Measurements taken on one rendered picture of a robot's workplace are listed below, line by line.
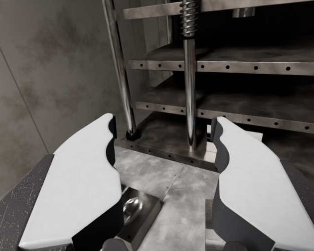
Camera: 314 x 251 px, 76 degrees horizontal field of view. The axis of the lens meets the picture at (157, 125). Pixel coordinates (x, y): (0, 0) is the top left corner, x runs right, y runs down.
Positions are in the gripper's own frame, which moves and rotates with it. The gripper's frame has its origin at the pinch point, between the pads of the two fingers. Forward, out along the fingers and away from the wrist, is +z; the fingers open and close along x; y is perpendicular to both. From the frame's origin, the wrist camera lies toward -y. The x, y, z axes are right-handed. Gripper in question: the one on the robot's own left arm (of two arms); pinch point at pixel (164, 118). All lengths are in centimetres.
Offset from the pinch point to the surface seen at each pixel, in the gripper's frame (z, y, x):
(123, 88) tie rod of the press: 101, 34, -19
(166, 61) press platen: 95, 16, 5
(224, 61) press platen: 81, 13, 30
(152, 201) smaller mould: 43, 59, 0
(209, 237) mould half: 27, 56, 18
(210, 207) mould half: 35, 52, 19
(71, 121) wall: 235, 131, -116
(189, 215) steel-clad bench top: 41, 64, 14
